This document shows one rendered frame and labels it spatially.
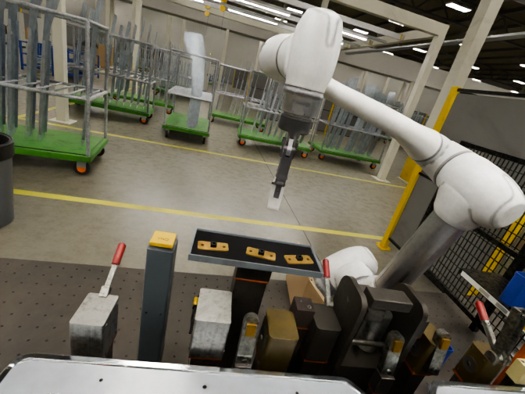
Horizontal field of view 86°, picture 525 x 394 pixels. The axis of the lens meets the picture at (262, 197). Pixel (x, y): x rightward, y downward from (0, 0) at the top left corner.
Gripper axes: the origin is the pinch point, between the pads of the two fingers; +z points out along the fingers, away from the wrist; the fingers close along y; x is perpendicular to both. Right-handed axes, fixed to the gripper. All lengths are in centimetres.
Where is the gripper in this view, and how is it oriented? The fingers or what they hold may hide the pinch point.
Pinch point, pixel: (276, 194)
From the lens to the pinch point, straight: 73.2
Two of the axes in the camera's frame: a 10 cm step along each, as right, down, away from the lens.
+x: 9.7, 2.5, -0.1
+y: -1.0, 3.6, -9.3
